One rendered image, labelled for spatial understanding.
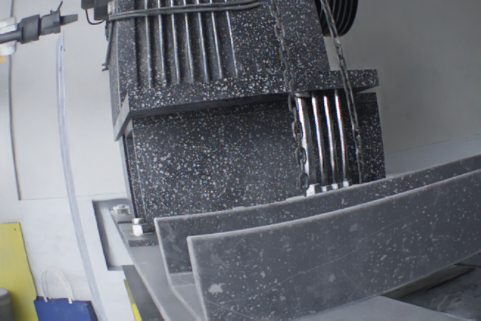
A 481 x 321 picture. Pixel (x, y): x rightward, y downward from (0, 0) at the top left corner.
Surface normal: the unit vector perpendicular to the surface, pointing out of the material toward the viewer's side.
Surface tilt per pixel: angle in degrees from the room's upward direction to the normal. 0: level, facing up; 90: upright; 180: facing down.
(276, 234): 90
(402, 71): 90
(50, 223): 90
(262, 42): 90
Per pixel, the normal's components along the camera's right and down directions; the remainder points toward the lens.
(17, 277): 0.21, -0.13
